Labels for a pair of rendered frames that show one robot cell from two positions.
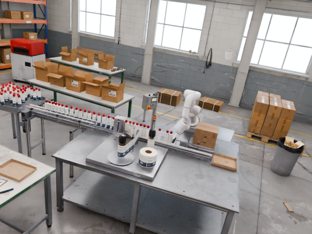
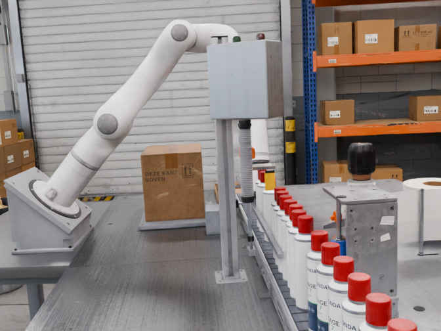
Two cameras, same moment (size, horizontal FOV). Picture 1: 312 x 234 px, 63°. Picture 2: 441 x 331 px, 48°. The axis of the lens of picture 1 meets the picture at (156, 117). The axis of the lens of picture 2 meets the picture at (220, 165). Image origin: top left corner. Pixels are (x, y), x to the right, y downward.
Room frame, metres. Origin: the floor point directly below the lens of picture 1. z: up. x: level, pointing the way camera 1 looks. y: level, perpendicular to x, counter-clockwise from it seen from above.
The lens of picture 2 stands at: (3.59, 1.32, 1.37)
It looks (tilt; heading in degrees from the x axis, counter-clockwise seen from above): 9 degrees down; 253
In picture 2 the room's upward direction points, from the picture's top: 3 degrees counter-clockwise
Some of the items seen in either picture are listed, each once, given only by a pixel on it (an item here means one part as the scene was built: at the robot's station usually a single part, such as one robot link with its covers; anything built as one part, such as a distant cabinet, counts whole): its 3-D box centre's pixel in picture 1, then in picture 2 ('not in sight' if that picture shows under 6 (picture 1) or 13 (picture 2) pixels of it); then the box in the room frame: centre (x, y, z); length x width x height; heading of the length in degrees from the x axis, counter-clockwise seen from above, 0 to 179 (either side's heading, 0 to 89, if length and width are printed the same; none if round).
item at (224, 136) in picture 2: (153, 116); (225, 161); (3.18, 0.03, 1.16); 0.04 x 0.04 x 0.67; 76
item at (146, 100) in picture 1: (149, 101); (246, 81); (3.13, 0.11, 1.38); 0.17 x 0.10 x 0.19; 131
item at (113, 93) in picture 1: (113, 90); not in sight; (4.68, 0.89, 0.97); 0.51 x 0.39 x 0.37; 164
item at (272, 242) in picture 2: (172, 139); (251, 204); (2.99, -0.26, 0.96); 1.07 x 0.01 x 0.01; 76
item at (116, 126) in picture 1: (120, 126); (355, 254); (3.04, 0.46, 1.01); 0.14 x 0.13 x 0.26; 76
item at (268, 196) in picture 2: (159, 135); (271, 209); (3.00, -0.07, 0.98); 0.05 x 0.05 x 0.20
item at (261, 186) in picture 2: (166, 137); (266, 201); (2.98, -0.18, 0.98); 0.05 x 0.05 x 0.20
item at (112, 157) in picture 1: (120, 157); not in sight; (2.48, 0.34, 0.89); 0.31 x 0.31 x 0.01
